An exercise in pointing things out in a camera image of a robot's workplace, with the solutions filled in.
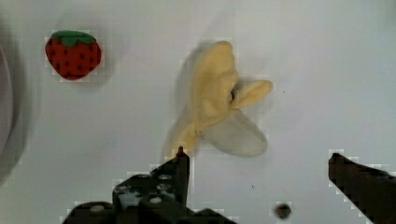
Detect grey round plate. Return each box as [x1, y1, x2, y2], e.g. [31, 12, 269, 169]
[0, 49, 13, 152]

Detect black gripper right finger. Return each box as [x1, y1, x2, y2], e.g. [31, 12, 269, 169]
[328, 153, 396, 224]

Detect yellow plush banana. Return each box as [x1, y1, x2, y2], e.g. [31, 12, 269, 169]
[170, 41, 274, 157]

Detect small red plush strawberry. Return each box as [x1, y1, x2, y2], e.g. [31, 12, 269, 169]
[45, 30, 102, 81]

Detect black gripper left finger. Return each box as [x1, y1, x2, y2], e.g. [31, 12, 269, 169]
[62, 147, 236, 224]

